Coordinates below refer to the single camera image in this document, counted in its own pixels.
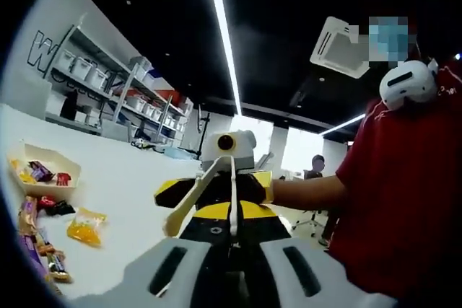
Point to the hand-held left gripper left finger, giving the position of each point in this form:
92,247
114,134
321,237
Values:
202,232

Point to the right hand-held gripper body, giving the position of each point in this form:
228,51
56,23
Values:
245,149

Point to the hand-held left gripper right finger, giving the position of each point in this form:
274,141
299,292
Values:
263,228

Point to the beige plastic food tongs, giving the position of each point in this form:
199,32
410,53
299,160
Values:
174,222

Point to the red snack food packet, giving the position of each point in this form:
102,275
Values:
64,179

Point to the beige hexagonal food container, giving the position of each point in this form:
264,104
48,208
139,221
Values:
47,154

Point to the dark brown food bar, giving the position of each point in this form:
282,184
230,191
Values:
39,171

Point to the pile of snack food packets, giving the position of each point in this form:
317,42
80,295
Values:
29,214

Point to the yellow clear food packet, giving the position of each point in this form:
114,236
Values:
25,176

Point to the blue cloth item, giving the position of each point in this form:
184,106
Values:
177,153

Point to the black tripod stand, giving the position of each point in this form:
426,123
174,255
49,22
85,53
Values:
202,138

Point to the small yellow white gadget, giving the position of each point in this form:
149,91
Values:
141,144

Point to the grey metal shelving rack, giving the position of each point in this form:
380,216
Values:
124,93

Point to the ceiling light strip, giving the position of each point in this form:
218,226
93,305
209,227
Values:
223,34

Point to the black bag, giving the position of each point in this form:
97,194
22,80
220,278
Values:
69,106

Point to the ceiling air conditioner unit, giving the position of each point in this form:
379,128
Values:
335,48

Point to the person in red shirt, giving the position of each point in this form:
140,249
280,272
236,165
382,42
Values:
397,178

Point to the set of white storage bins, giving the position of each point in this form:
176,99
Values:
81,68

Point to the white wearable device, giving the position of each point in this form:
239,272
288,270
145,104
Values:
408,86

